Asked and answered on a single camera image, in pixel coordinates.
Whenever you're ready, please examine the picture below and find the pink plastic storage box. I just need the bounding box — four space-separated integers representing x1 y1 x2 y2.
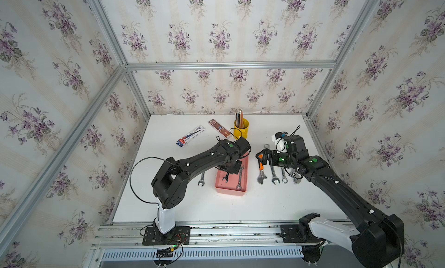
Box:
215 157 249 196

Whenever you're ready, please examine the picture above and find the small silver combination wrench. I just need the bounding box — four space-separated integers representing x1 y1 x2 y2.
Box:
198 173 205 187

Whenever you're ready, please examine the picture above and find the yellow pencil cup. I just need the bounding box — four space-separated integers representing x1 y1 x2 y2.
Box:
232 118 249 139

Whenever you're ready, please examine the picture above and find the brown pencil box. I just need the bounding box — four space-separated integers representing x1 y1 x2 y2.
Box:
208 119 232 138

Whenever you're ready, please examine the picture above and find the aluminium mounting rail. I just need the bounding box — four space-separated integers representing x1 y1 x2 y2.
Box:
88 220 352 249

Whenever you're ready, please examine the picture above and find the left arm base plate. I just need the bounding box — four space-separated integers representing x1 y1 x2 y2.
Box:
139 225 191 246

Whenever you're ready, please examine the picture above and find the bundle of coloured pencils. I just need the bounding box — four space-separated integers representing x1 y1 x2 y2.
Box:
235 108 245 129

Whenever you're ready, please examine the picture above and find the silver end wrench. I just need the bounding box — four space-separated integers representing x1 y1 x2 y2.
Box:
236 166 244 191

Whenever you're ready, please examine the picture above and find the silver adjustable wrench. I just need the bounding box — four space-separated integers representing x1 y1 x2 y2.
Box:
290 170 302 184

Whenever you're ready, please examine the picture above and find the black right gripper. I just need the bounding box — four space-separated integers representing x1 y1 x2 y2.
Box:
254 149 297 169

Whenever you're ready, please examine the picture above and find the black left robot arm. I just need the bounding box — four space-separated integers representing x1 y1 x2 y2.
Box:
151 137 251 236

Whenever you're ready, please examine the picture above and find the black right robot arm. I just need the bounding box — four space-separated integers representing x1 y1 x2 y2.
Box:
256 135 404 268

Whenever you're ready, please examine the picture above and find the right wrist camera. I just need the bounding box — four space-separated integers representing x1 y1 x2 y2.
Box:
272 131 288 153

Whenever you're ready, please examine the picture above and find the orange handled adjustable wrench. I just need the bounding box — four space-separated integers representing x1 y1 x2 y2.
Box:
257 168 267 185

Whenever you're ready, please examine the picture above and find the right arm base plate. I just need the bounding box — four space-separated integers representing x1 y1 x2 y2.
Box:
279 224 324 244

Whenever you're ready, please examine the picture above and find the long silver combination wrench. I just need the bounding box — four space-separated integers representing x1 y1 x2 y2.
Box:
264 144 280 185

